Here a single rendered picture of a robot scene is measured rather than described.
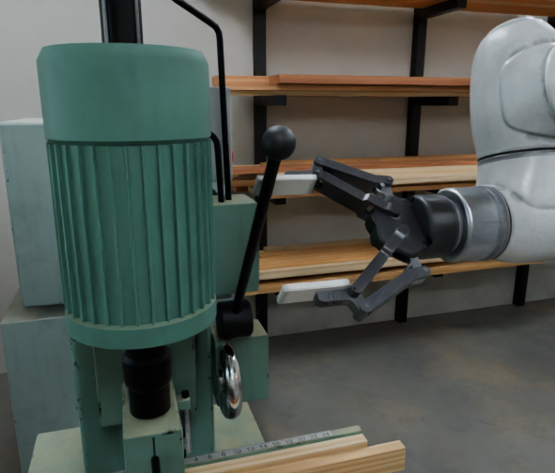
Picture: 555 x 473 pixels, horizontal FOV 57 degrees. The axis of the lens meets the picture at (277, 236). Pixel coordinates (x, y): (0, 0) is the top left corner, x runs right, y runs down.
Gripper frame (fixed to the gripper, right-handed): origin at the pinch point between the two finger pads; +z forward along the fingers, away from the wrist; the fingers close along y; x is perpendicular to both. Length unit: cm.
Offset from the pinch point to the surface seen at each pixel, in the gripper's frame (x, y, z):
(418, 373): -212, 36, -134
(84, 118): 7.7, 9.6, 18.4
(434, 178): -143, 119, -143
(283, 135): 9.3, 5.7, 0.1
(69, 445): -68, -3, 29
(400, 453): -33.8, -19.6, -22.7
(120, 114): 8.7, 9.2, 15.1
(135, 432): -21.7, -12.8, 15.8
